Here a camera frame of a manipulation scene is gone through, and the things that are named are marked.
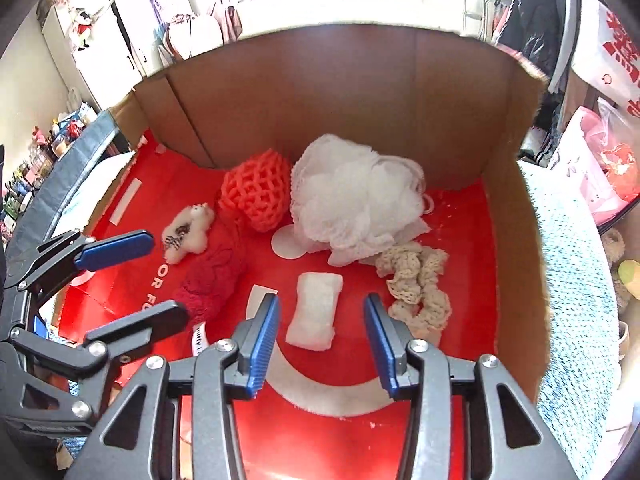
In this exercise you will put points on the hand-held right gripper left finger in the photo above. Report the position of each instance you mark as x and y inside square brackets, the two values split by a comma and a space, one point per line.
[262, 350]

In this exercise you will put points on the dark hanging jacket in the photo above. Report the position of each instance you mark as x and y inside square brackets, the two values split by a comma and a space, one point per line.
[530, 10]

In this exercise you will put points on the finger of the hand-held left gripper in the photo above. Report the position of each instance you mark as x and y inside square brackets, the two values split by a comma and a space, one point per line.
[115, 251]
[145, 322]

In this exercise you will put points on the white cotton pad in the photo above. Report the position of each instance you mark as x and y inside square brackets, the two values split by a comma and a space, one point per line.
[315, 315]

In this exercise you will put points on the white bag with red print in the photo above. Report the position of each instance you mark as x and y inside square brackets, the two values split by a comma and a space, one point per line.
[595, 60]

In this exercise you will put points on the pink plastic bag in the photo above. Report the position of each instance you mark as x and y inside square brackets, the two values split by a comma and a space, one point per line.
[585, 170]

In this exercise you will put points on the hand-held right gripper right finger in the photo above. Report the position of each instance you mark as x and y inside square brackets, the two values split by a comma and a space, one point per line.
[381, 350]

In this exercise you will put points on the white plush bear with ribbon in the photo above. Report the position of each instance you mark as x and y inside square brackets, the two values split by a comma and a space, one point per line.
[192, 230]

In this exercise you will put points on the white mesh bath pouf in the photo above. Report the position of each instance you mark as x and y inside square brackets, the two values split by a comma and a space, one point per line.
[350, 200]

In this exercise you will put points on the white wardrobe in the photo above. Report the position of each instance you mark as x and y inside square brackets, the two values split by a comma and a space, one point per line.
[100, 60]

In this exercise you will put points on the pink curtain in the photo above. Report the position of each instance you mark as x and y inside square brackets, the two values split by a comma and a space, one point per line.
[220, 5]

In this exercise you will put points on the hanging plush doll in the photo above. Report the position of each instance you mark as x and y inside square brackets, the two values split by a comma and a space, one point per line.
[82, 25]

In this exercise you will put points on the red foam net ball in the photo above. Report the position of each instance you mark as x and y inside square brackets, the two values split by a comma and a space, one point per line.
[257, 190]

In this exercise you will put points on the yellow green plush toy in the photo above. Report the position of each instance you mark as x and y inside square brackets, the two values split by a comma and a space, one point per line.
[631, 274]

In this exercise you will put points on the cream crochet lace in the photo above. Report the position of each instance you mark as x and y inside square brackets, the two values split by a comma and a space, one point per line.
[415, 280]

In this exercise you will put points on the row of small toys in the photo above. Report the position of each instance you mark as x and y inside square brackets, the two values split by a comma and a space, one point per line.
[30, 170]

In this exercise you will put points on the blue knitted blanket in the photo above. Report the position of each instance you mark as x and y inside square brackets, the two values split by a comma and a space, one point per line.
[570, 260]

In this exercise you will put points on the red fuzzy sock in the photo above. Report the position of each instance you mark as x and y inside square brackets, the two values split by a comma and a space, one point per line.
[212, 280]

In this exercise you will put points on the cardboard box with red lining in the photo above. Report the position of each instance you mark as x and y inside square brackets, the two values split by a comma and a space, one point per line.
[350, 90]

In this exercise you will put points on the table with blue cloth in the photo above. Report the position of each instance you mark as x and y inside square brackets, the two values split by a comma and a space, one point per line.
[75, 160]

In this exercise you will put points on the red plastic bag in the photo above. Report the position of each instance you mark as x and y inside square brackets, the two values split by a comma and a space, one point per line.
[622, 170]

